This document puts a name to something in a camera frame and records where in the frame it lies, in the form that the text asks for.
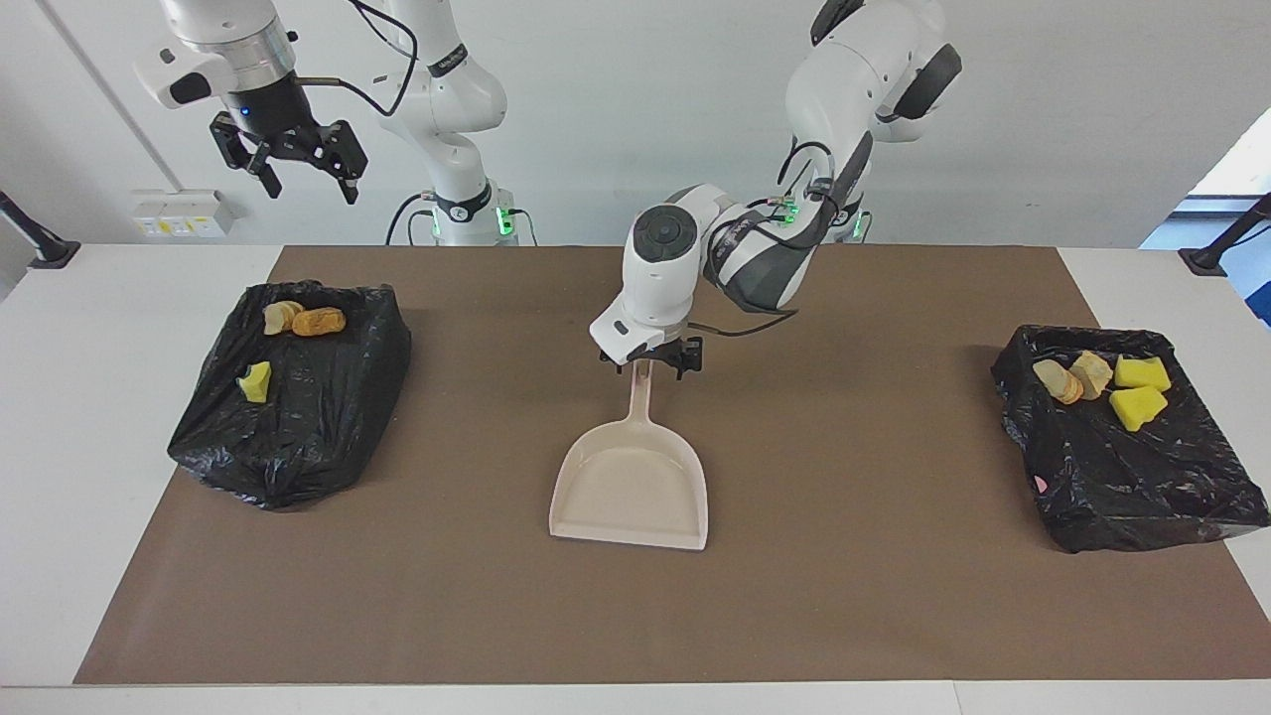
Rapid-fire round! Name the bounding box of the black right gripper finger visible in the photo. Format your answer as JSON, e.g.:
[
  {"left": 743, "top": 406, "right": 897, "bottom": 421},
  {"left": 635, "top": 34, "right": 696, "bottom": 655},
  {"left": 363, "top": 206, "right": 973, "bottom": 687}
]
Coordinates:
[
  {"left": 296, "top": 119, "right": 369, "bottom": 207},
  {"left": 208, "top": 111, "right": 285, "bottom": 201}
]

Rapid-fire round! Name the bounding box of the beige plastic dustpan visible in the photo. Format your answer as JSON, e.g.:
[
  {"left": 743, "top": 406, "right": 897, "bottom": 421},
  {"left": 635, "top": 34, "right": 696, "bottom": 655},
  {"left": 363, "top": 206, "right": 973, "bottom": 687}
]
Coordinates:
[{"left": 549, "top": 358, "right": 710, "bottom": 553}]

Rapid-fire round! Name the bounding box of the beige sponge chunk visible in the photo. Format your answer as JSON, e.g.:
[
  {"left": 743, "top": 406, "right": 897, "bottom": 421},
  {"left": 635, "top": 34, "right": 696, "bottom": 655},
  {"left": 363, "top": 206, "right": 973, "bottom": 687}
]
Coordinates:
[
  {"left": 1070, "top": 350, "right": 1114, "bottom": 402},
  {"left": 1032, "top": 358, "right": 1085, "bottom": 406}
]

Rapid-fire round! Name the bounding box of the black bag lined bin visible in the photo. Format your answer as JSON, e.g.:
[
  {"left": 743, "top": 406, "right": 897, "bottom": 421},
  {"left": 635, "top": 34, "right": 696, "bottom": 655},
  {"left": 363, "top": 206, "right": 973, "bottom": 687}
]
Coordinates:
[{"left": 167, "top": 280, "right": 413, "bottom": 512}]

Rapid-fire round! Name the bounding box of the black bag bin pink spot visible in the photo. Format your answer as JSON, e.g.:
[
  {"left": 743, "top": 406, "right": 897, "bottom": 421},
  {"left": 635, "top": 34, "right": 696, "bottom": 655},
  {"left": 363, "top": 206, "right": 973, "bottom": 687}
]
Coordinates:
[{"left": 991, "top": 325, "right": 1271, "bottom": 554}]

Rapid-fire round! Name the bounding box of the black clamp stand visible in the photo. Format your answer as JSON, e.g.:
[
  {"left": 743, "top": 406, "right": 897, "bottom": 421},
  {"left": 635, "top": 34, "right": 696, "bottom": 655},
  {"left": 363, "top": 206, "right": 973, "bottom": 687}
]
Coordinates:
[
  {"left": 0, "top": 191, "right": 80, "bottom": 269},
  {"left": 1179, "top": 194, "right": 1271, "bottom": 277}
]

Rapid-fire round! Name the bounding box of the brown paper table mat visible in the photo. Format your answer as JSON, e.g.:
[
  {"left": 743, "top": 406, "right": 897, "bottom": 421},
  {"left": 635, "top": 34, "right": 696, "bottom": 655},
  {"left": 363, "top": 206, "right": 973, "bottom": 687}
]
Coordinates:
[{"left": 74, "top": 245, "right": 1271, "bottom": 686}]

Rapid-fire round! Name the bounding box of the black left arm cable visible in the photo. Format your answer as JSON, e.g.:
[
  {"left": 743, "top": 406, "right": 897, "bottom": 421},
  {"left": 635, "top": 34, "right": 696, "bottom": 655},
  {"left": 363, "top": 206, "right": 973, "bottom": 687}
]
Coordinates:
[{"left": 687, "top": 139, "right": 867, "bottom": 340}]

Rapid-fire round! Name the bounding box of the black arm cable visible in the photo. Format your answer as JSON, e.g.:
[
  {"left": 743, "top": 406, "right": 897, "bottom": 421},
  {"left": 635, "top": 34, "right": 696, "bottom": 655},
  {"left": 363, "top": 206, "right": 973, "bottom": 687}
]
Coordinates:
[
  {"left": 687, "top": 139, "right": 867, "bottom": 340},
  {"left": 296, "top": 0, "right": 420, "bottom": 120}
]

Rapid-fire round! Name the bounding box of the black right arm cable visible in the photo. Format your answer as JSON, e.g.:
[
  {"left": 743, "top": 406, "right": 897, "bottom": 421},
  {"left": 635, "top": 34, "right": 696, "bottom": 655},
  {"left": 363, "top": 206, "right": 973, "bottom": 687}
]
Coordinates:
[{"left": 296, "top": 0, "right": 420, "bottom": 120}]

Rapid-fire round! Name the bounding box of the black right base cable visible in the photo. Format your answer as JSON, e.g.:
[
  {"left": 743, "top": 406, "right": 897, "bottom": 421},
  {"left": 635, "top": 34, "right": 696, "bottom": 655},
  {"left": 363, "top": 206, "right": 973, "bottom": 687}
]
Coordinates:
[{"left": 385, "top": 192, "right": 438, "bottom": 246}]

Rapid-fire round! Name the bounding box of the white wall socket box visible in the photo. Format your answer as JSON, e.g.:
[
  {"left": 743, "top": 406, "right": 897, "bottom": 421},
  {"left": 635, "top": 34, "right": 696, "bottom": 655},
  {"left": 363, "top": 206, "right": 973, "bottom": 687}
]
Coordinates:
[{"left": 131, "top": 189, "right": 236, "bottom": 239}]

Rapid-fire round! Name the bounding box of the white wall cable duct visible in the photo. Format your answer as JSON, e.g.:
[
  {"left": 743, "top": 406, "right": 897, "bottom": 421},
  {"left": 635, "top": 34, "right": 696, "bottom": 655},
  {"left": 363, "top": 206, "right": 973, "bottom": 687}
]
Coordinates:
[{"left": 38, "top": 0, "right": 190, "bottom": 196}]

